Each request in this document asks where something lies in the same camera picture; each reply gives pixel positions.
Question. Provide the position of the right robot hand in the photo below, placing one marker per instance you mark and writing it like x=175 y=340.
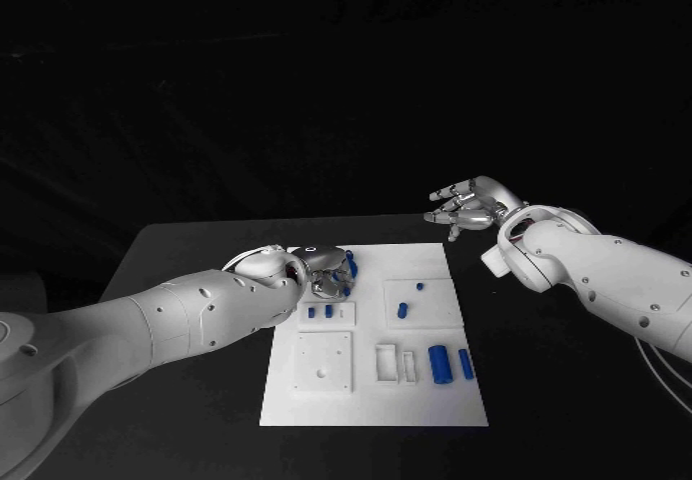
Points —
x=476 y=219

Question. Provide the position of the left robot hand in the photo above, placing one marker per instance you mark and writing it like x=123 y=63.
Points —
x=322 y=257

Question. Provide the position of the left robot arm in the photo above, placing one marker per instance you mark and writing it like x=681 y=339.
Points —
x=162 y=318

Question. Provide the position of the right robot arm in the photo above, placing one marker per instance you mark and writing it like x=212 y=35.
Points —
x=594 y=270

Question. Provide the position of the white task board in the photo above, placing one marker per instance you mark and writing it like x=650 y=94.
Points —
x=378 y=405

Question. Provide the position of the long blue peg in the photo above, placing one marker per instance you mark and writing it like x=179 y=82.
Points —
x=402 y=310

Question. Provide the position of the thick blue cylinder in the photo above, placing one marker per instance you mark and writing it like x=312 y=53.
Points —
x=440 y=365

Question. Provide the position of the thin blue cylinder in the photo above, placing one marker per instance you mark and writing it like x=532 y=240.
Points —
x=466 y=364

